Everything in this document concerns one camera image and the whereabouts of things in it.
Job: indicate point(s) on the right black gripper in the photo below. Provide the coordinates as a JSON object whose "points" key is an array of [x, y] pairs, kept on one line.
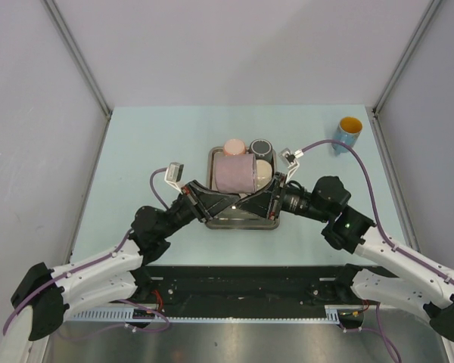
{"points": [[266, 201]]}

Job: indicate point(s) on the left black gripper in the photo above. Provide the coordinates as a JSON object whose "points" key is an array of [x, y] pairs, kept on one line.
{"points": [[201, 200]]}

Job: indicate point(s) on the cream mug black handle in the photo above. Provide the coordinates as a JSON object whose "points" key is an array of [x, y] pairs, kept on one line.
{"points": [[264, 173]]}

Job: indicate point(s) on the purple mug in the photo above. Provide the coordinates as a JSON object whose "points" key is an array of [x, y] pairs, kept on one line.
{"points": [[236, 174]]}

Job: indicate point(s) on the blue butterfly mug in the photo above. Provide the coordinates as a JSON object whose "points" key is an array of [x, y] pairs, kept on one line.
{"points": [[347, 132]]}

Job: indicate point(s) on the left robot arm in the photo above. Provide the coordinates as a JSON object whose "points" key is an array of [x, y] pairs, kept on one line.
{"points": [[54, 294]]}

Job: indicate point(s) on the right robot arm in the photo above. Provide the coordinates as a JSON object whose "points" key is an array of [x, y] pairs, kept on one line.
{"points": [[424, 287]]}

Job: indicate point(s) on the dark grey mug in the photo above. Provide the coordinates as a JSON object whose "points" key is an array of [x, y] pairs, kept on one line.
{"points": [[261, 149]]}

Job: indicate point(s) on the pink orange mug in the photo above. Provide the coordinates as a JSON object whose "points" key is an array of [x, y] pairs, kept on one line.
{"points": [[234, 147]]}

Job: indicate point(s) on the steel tray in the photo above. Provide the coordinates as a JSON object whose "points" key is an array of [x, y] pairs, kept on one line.
{"points": [[233, 218]]}

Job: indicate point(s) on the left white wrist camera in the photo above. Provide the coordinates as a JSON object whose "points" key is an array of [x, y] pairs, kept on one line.
{"points": [[173, 176]]}

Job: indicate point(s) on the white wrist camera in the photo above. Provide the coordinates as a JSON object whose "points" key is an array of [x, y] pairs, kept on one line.
{"points": [[173, 176], [291, 160]]}

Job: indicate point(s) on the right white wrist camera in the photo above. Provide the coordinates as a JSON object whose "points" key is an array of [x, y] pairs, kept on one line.
{"points": [[291, 160]]}

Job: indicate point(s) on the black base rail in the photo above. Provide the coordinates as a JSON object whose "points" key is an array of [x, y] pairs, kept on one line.
{"points": [[250, 291]]}

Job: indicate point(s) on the white slotted cable duct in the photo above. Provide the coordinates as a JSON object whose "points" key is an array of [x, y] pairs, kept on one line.
{"points": [[122, 314]]}

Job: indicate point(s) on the left aluminium frame post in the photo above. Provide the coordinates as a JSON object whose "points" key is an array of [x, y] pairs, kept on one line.
{"points": [[59, 22]]}

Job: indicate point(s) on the aluminium frame post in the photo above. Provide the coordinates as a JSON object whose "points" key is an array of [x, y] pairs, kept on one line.
{"points": [[415, 40], [59, 22]]}

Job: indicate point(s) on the right aluminium frame post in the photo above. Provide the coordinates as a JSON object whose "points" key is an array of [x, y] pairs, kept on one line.
{"points": [[415, 40]]}

